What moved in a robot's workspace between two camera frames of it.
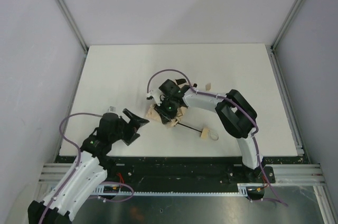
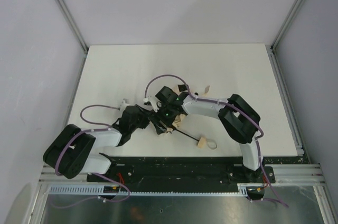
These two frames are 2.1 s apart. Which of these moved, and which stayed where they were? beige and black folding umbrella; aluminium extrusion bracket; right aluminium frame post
Moved: beige and black folding umbrella
Stayed: right aluminium frame post; aluminium extrusion bracket
